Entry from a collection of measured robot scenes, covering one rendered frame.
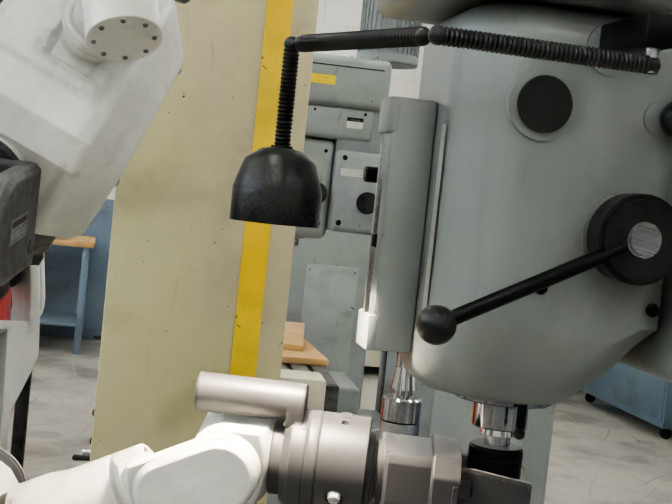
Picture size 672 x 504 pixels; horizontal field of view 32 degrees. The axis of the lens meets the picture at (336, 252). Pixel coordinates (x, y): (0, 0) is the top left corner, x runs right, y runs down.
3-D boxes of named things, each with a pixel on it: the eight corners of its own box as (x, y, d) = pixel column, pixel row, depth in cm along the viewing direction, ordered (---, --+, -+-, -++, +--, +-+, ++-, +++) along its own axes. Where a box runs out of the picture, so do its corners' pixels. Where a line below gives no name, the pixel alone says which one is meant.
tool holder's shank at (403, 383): (394, 398, 135) (404, 304, 135) (385, 393, 138) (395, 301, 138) (419, 400, 136) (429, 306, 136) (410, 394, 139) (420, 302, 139)
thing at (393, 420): (383, 456, 135) (389, 408, 134) (371, 447, 139) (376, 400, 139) (421, 458, 136) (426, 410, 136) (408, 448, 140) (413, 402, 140)
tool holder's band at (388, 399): (389, 408, 134) (390, 399, 134) (376, 400, 139) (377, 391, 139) (426, 410, 136) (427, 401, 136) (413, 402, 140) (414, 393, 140)
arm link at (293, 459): (311, 531, 98) (179, 514, 99) (323, 476, 108) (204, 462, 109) (323, 407, 95) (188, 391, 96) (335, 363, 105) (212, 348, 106)
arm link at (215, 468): (269, 499, 96) (125, 549, 99) (283, 455, 105) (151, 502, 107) (238, 431, 95) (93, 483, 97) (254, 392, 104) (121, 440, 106)
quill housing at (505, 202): (435, 409, 88) (481, -13, 86) (374, 364, 108) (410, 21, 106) (665, 425, 92) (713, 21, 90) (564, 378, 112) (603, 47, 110)
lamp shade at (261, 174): (212, 216, 93) (219, 139, 93) (284, 222, 98) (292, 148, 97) (262, 224, 88) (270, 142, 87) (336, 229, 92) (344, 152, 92)
